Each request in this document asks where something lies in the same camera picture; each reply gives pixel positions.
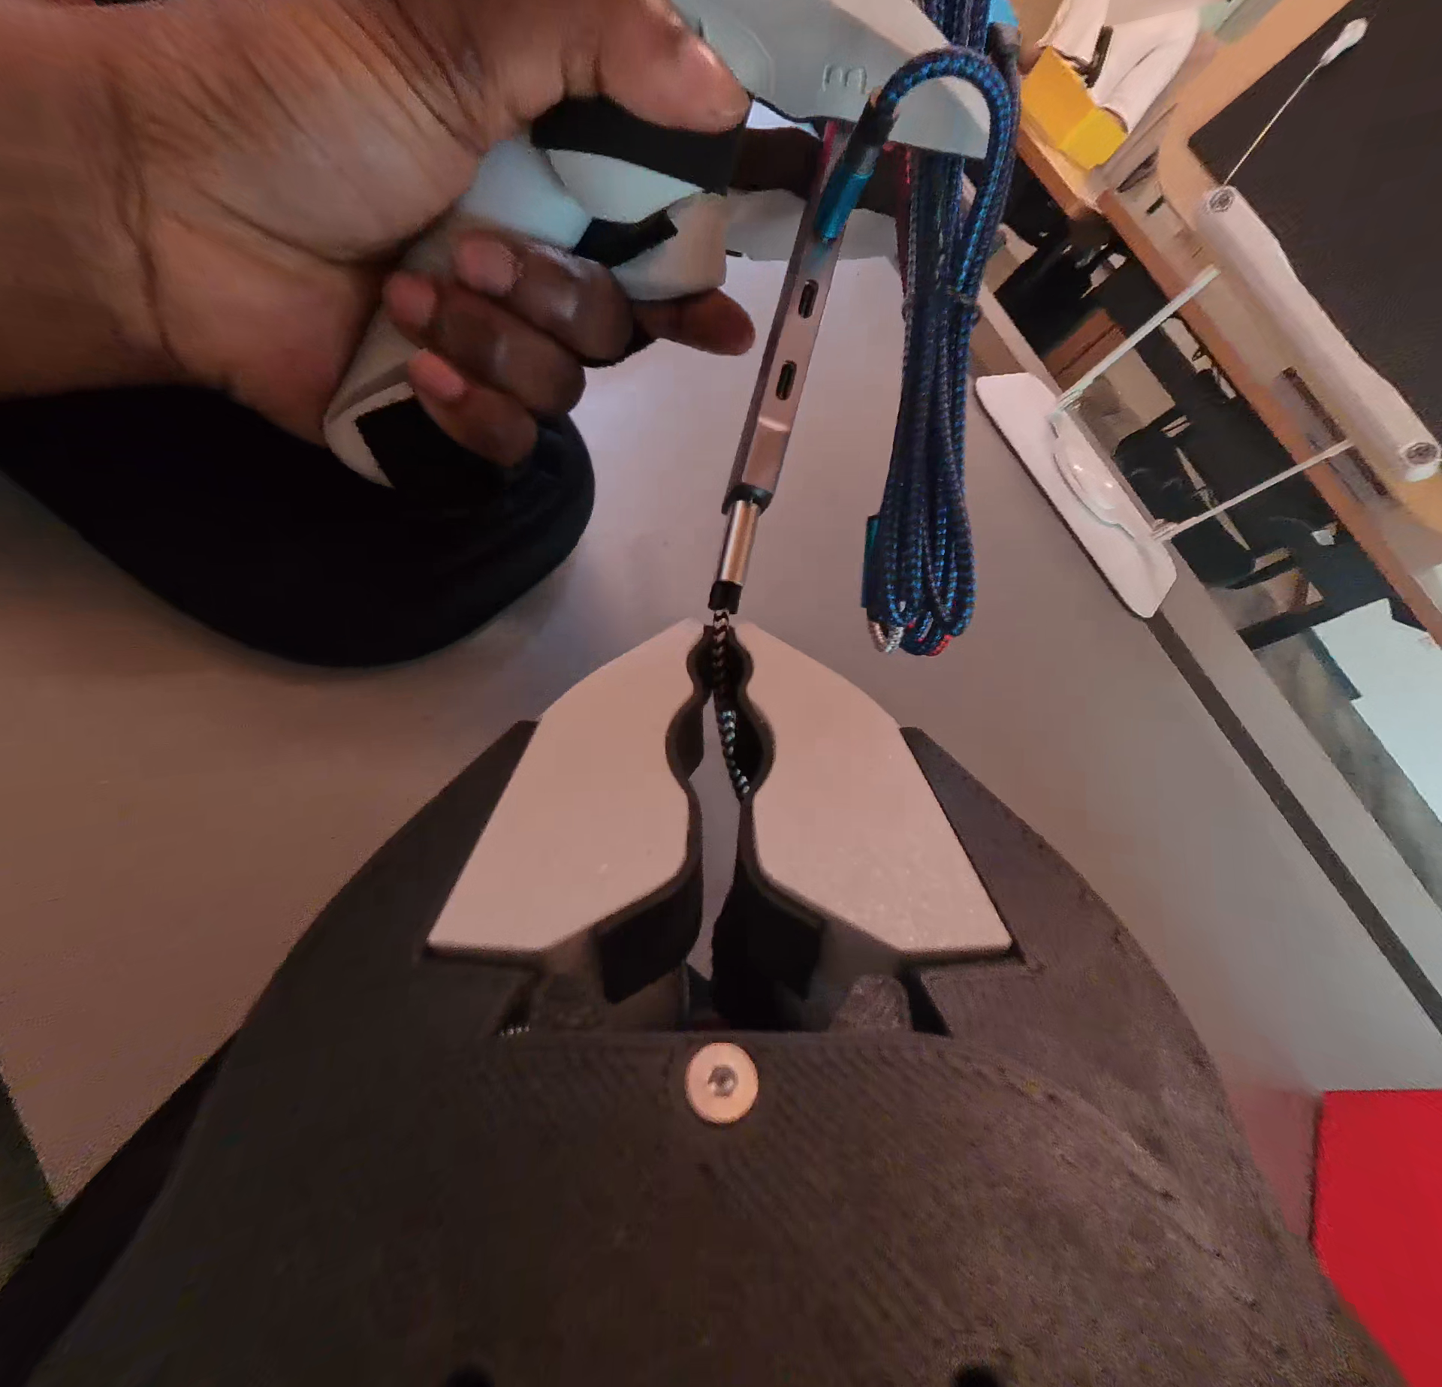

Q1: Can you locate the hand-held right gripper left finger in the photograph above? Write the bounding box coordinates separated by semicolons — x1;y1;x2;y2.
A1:
426;619;709;1003

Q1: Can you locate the grey usb hub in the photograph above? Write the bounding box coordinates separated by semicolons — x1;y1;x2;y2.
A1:
721;91;893;510

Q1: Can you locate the yellow box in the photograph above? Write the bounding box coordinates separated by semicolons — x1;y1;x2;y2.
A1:
1020;44;1129;170

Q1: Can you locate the black padded pouch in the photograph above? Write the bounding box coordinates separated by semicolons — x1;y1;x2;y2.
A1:
0;384;596;666

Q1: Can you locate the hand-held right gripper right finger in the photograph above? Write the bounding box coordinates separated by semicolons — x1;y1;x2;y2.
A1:
711;619;1017;1026

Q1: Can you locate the blue braided cable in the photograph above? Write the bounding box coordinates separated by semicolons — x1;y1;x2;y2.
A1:
816;0;1024;659

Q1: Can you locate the red plastic bin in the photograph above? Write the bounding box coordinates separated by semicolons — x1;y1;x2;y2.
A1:
1313;1089;1442;1387

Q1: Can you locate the white stand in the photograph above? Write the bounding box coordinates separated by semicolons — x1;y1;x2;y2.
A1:
975;17;1442;621

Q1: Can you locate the black panel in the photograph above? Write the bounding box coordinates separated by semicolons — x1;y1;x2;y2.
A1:
1189;0;1442;452

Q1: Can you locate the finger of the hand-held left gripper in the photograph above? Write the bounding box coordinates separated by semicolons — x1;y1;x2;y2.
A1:
637;0;996;158
721;187;904;269

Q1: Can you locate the person's left hand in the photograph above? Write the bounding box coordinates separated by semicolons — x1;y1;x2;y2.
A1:
0;0;757;470

